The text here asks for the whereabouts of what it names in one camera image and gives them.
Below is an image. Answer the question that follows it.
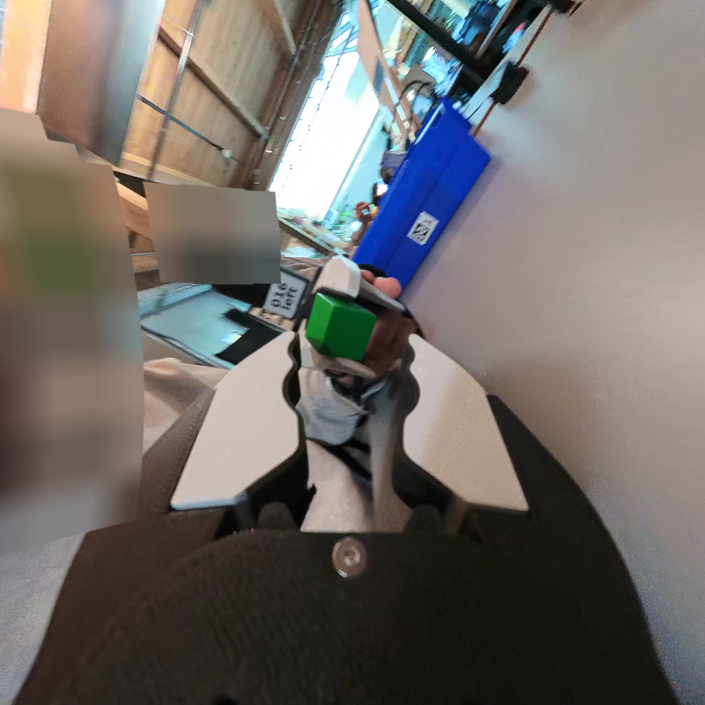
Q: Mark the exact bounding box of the black clamp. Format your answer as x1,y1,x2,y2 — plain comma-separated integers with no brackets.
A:
493,62,531,106

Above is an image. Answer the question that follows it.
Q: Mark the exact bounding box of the bright window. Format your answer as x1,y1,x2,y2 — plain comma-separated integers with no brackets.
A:
269,11,388,222

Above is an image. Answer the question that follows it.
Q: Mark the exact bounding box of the person's pale clothing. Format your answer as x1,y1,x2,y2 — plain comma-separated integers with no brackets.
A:
143,357,232,459

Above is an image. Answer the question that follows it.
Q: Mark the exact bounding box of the green cube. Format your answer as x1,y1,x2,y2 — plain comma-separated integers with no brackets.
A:
304,292,379,363

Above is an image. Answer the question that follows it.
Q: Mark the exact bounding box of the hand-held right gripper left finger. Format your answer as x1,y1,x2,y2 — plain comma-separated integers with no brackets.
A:
170,330,310,532

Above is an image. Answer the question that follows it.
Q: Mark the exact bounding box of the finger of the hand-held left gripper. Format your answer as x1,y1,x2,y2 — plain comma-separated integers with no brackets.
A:
315,256,409,317
312,350,382,382

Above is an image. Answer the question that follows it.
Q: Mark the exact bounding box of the black display shelf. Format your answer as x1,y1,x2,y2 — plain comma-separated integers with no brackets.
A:
359,0,574,100

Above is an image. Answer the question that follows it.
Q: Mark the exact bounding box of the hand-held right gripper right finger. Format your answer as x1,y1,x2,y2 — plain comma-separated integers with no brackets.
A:
386,333,531,532

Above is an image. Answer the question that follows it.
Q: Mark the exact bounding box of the blue box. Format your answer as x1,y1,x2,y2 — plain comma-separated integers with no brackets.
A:
351,97,492,294

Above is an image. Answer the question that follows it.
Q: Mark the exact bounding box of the person's left hand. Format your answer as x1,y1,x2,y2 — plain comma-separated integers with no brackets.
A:
359,274,424,382

